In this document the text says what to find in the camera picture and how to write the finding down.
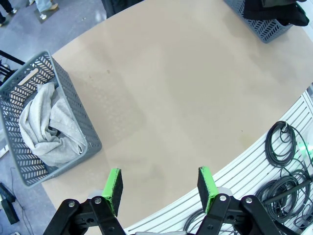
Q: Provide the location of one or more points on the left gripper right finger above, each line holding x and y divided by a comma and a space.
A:
206, 186

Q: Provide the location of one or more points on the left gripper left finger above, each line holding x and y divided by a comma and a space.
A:
113, 188

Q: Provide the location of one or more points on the grey garment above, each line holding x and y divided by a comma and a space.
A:
61, 117

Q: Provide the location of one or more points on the black garment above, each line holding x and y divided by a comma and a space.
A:
253, 8

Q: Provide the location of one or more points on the dark brown garment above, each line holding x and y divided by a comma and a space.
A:
286, 12

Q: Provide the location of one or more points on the grey plastic basket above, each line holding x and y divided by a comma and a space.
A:
80, 122
264, 30

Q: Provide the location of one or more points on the black camera tripod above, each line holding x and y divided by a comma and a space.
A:
9, 57

